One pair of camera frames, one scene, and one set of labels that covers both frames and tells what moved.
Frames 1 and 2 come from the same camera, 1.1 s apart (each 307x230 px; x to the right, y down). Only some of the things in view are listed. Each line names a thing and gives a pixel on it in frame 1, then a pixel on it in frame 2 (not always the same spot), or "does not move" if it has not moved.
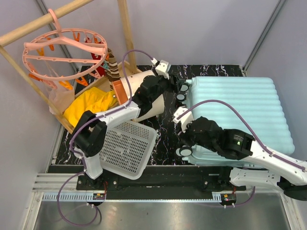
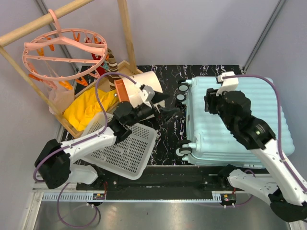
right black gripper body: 190,139 → 224,118
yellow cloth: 93,99 does not move
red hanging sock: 101,70 does not move
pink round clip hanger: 64,54 does not move
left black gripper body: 164,84 → 144,111
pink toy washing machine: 122,95 does not move
